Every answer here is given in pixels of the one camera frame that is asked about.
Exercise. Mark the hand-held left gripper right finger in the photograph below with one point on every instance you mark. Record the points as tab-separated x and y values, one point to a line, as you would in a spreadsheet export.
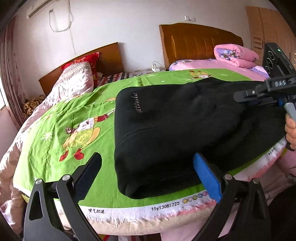
207	177

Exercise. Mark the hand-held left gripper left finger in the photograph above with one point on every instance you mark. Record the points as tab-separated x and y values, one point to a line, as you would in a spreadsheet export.
86	176

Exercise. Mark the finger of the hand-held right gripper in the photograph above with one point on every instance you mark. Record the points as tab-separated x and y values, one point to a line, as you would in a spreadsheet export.
251	95
268	102

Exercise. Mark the black pants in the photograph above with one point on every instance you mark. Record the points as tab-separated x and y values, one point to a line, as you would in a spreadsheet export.
173	139

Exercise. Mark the person's right hand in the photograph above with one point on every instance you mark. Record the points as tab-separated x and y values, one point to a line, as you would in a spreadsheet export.
291	132

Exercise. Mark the purple pillow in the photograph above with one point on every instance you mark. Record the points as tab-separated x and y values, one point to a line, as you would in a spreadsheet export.
260	70

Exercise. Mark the light wooden wardrobe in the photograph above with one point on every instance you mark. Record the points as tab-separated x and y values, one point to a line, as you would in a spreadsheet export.
266	27

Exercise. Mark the folded pink floral quilt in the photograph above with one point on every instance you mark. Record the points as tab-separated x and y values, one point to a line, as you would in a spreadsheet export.
235	55

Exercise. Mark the green printed cartoon cloth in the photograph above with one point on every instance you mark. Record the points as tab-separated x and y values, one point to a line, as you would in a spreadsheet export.
69	115

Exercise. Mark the pink bed sheet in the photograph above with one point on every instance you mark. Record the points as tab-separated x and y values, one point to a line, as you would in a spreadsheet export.
185	63

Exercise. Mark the large padded wooden headboard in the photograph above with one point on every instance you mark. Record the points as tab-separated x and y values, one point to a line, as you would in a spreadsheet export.
196	44

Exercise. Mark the yellow brown floral blanket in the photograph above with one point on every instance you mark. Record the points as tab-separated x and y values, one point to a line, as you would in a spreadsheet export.
33	105

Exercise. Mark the pale pink patterned quilt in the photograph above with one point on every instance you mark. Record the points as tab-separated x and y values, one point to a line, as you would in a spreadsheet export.
74	78

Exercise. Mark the white power strip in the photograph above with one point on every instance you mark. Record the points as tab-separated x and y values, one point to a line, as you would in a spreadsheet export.
156	67

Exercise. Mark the plaid cloth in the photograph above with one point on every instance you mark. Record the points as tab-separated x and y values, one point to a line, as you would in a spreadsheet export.
111	78

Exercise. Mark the floral cloth covered nightstand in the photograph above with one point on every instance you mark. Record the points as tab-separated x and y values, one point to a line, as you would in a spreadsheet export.
143	73

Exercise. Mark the red pillow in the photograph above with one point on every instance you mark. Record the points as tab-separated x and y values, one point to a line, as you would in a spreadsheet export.
89	59

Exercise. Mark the small plain wooden headboard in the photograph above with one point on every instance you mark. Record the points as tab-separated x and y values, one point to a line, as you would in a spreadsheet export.
108	58

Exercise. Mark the pink patterned curtain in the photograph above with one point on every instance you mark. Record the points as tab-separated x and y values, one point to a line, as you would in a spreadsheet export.
11	76

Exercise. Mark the white air conditioner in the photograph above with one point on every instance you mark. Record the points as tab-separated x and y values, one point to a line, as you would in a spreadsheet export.
38	9

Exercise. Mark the white wall socket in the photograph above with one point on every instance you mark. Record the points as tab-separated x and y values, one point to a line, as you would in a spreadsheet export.
189	18

